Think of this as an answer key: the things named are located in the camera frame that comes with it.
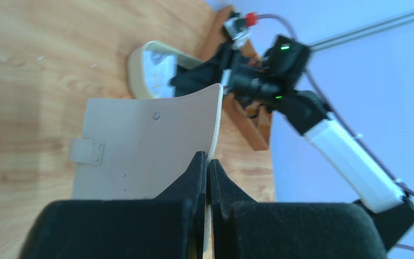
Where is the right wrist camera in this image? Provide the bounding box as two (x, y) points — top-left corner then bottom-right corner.
(223, 12), (250, 50)

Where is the beige oval tray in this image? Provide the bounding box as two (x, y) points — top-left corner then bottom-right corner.
(127, 40), (202, 99)

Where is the aluminium frame rail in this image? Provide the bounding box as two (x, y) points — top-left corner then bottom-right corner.
(310, 9), (414, 52)

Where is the white card in tray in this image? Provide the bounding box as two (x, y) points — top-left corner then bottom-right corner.
(143, 50), (177, 99)

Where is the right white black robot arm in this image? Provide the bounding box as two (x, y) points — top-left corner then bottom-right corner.
(170, 35), (414, 250)

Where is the beige card holder wallet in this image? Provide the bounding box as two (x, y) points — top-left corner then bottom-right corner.
(68, 83), (224, 259)

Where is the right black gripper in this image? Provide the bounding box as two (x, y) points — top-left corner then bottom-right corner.
(170, 35), (312, 109)

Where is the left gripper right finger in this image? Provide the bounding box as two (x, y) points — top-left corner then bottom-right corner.
(209, 159), (387, 258)

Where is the wooden compartment organizer box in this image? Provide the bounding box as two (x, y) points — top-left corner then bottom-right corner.
(197, 5), (272, 151)

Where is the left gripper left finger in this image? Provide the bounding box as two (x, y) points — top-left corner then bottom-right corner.
(19, 152), (207, 258)

